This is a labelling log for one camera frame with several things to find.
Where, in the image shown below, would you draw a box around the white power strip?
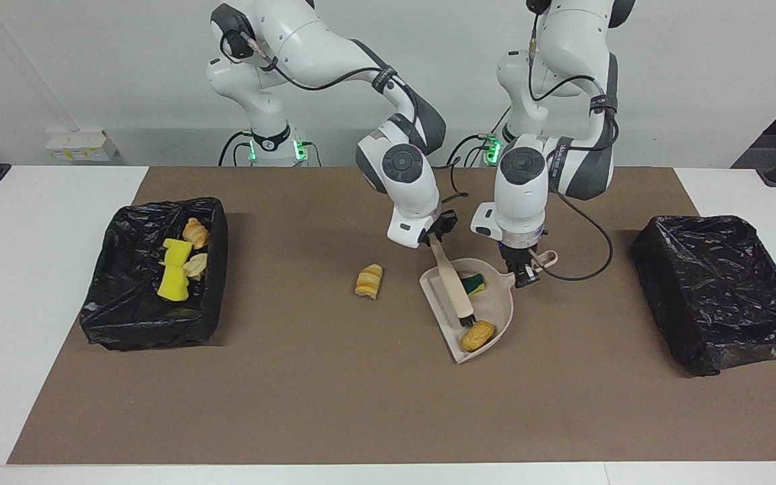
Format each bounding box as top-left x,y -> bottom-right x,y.
46,130 -> 118,162

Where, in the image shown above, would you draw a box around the striped toy croissant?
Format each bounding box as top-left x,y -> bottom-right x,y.
182,217 -> 209,250
354,263 -> 384,300

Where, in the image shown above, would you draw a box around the brown bread roll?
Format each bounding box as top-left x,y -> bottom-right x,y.
459,320 -> 498,353

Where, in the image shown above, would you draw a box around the brown table mat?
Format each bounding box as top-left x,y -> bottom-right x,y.
7,166 -> 776,465

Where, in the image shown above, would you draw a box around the black arm base cable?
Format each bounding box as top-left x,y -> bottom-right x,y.
445,133 -> 496,168
218,130 -> 254,167

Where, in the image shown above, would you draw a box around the black left arm base cable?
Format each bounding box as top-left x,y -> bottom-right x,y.
445,133 -> 496,168

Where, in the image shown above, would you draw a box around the beige hand brush black bristles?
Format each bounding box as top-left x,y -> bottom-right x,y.
427,232 -> 478,329

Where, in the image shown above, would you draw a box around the black right arm base cable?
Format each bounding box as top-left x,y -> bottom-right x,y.
218,130 -> 254,167

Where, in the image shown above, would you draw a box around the beige plastic dustpan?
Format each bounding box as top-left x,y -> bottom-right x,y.
419,251 -> 558,364

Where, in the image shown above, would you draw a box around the bin lined with black bag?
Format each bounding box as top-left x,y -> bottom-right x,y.
630,214 -> 776,377
79,197 -> 229,352

